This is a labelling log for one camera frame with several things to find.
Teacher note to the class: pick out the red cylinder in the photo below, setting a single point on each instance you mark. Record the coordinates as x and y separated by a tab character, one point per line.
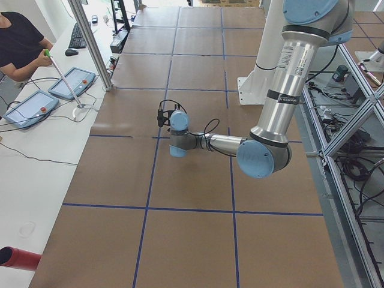
19	259

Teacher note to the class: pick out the metal stick green handle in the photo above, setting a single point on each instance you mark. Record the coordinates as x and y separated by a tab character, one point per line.
79	104

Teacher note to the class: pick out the aluminium frame post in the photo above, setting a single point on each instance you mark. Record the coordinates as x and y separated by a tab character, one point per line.
81	19

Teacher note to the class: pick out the person in black shirt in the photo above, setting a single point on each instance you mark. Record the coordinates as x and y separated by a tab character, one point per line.
21	44

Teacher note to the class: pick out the black keyboard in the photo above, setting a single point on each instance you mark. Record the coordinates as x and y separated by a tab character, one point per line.
77	40

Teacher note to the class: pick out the aluminium side frame rail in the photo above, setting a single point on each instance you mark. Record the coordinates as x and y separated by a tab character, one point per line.
343	114

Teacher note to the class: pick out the person hand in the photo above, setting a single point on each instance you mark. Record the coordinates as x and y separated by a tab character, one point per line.
43	60

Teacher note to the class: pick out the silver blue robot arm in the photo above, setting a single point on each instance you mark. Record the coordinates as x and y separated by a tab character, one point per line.
307	26

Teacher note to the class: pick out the black computer mouse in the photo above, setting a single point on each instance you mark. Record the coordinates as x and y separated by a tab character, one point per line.
71	52

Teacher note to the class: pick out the near teach pendant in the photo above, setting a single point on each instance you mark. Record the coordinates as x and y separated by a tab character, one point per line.
31	110

